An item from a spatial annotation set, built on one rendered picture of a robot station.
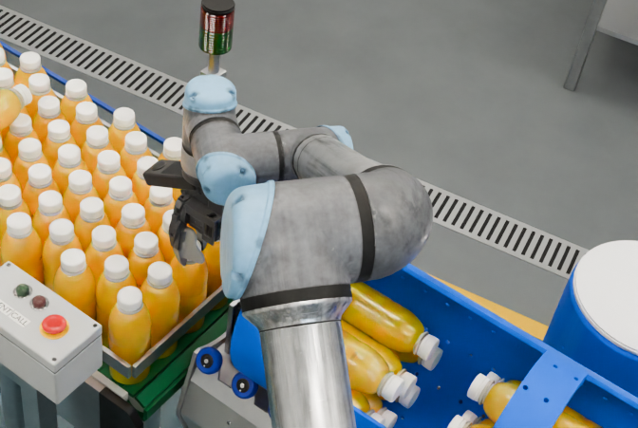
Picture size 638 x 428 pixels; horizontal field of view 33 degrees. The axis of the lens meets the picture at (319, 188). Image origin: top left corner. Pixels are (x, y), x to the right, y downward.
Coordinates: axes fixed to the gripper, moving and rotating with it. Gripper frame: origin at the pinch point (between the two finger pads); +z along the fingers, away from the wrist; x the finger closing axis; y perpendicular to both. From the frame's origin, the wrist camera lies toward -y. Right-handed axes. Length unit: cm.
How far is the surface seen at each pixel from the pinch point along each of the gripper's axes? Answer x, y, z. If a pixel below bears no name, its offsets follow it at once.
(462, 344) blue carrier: 15.4, 44.4, 2.9
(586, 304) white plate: 39, 56, 5
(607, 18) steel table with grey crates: 247, -8, 79
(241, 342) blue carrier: -11.6, 19.8, -3.1
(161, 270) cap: -7.1, 0.1, -0.7
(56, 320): -26.2, -3.8, -2.6
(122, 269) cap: -10.9, -4.7, -0.7
